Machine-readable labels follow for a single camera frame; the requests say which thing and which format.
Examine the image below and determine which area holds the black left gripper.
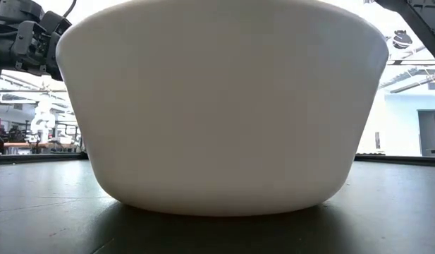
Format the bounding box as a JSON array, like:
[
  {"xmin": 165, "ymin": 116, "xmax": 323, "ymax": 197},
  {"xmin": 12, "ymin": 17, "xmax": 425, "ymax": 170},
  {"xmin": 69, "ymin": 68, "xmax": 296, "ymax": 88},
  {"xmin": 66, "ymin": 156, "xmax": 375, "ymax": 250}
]
[{"xmin": 0, "ymin": 0, "xmax": 73, "ymax": 82}]

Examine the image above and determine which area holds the large cream smooth bowl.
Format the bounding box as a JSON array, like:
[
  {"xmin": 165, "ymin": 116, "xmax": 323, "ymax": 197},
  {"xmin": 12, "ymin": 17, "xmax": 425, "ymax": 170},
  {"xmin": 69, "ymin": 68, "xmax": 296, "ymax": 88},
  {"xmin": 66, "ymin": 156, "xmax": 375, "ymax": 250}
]
[{"xmin": 56, "ymin": 0, "xmax": 390, "ymax": 217}]

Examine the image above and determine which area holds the white robot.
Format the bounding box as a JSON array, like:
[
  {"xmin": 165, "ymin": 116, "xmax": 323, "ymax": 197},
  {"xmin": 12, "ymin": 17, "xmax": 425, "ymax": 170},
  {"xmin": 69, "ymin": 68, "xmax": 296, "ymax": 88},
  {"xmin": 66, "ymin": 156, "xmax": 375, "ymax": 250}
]
[{"xmin": 29, "ymin": 94, "xmax": 58, "ymax": 145}]

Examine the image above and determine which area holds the black and white ceiling fixture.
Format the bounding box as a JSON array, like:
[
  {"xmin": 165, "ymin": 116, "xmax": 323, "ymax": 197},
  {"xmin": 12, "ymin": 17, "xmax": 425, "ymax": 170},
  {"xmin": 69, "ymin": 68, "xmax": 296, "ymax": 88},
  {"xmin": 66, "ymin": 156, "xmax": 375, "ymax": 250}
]
[{"xmin": 392, "ymin": 30, "xmax": 414, "ymax": 50}]

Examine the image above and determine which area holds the grey cabinet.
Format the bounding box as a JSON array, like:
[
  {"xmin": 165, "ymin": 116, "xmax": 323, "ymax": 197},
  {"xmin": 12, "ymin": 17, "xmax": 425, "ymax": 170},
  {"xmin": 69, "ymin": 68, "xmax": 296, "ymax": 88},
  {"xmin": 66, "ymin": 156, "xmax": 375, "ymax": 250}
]
[{"xmin": 417, "ymin": 109, "xmax": 435, "ymax": 157}]

